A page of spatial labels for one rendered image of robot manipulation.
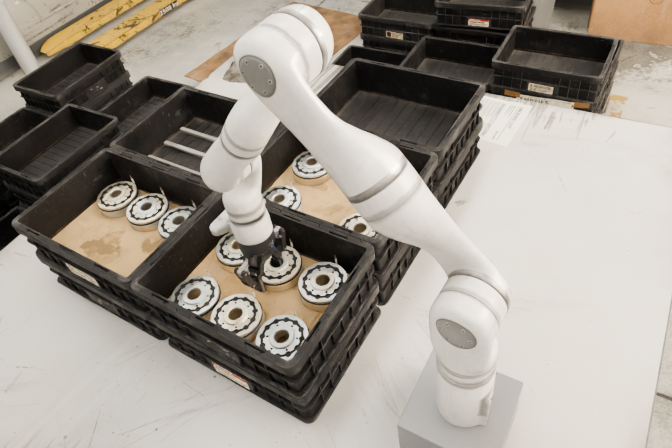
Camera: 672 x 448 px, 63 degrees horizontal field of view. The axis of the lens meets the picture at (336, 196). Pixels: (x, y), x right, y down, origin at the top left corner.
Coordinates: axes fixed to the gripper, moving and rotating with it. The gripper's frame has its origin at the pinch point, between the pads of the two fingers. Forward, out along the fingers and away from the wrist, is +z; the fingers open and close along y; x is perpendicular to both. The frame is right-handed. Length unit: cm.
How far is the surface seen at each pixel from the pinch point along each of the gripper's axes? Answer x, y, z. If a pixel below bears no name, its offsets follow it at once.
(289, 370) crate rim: -19.8, -17.8, -7.0
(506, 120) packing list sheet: -20, 88, 15
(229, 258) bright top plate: 10.4, -0.5, -0.4
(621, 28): -25, 275, 79
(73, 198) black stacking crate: 58, -5, -2
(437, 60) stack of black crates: 36, 161, 48
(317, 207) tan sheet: 3.4, 22.9, 2.5
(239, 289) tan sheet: 5.1, -4.6, 2.5
